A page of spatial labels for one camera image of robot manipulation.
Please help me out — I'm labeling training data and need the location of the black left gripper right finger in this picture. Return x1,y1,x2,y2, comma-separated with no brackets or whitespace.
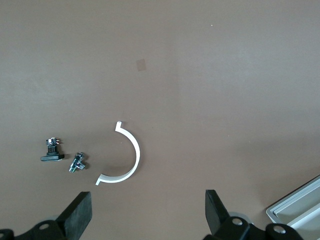
202,189,305,240

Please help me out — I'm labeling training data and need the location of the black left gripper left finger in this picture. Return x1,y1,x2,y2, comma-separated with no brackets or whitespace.
0,191,93,240

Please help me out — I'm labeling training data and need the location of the white drawer cabinet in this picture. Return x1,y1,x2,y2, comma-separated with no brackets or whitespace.
265,174,320,230

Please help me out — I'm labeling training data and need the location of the small metal pipe fitting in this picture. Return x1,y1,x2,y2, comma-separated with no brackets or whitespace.
68,151,87,174

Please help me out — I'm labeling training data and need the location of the translucent tape patch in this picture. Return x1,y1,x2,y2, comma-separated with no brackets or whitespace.
136,58,147,72

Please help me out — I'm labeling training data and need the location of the black switch component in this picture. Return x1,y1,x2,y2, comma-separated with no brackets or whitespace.
40,136,65,163

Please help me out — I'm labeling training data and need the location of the white half-ring clamp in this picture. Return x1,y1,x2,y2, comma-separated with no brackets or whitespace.
95,120,141,186

